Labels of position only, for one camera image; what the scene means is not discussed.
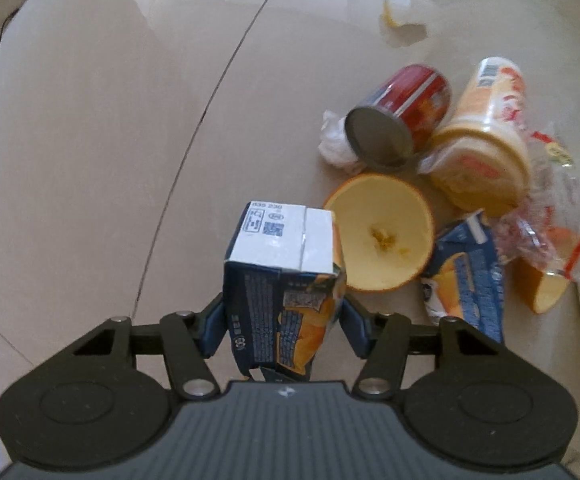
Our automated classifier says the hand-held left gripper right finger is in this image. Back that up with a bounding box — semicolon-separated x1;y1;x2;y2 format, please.
339;294;506;402

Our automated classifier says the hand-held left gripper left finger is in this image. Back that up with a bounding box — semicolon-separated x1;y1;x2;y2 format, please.
72;292;227;402

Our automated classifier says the white ribbed plastic cup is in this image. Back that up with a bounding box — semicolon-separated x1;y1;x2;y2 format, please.
382;0;415;29

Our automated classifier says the hollow orange peel half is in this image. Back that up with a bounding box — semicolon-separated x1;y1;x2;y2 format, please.
323;173;436;295

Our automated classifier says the crushed blue juice carton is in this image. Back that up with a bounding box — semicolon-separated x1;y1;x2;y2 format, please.
420;210;507;346

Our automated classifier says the crumpled white tissue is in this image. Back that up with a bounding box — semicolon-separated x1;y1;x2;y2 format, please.
317;108;365;173

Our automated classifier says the small orange peel piece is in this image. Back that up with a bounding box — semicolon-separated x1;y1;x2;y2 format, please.
515;255;573;315

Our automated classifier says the clear plastic wrapper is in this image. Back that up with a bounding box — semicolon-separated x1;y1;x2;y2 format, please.
500;120;580;286

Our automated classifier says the red drink can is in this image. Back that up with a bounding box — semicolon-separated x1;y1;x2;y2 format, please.
345;63;453;171

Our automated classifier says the orange yogurt cup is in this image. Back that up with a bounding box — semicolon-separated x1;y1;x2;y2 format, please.
427;56;533;218

